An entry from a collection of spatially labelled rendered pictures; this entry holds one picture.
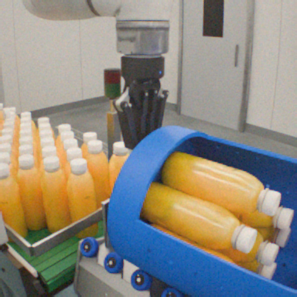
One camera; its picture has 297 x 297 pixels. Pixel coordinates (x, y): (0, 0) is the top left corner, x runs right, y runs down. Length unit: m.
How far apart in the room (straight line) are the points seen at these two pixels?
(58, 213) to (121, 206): 0.34
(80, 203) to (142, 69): 0.39
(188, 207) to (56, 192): 0.39
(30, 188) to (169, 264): 0.46
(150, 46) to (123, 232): 0.30
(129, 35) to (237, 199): 0.31
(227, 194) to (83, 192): 0.38
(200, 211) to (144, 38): 0.28
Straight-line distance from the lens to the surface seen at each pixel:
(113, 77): 1.12
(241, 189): 0.50
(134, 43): 0.50
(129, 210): 0.50
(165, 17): 0.52
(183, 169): 0.54
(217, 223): 0.49
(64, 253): 0.80
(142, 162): 0.50
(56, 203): 0.81
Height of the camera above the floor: 1.41
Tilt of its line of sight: 23 degrees down
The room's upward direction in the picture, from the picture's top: straight up
